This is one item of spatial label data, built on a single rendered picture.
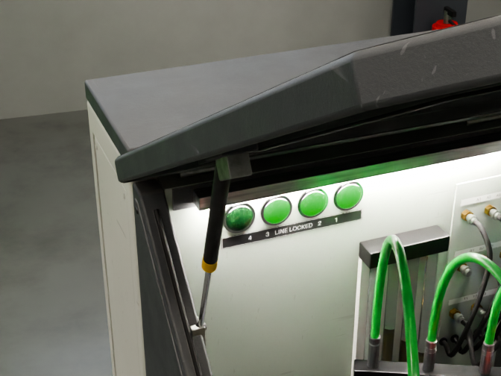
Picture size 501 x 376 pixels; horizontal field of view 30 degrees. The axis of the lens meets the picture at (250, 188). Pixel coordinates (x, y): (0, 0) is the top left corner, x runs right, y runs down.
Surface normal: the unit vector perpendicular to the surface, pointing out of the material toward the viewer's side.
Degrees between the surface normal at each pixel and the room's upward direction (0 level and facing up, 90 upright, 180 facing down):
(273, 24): 90
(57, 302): 0
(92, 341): 0
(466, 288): 90
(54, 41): 90
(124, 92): 0
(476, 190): 90
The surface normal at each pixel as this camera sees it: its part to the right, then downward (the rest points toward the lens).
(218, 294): 0.37, 0.45
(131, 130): 0.00, -0.88
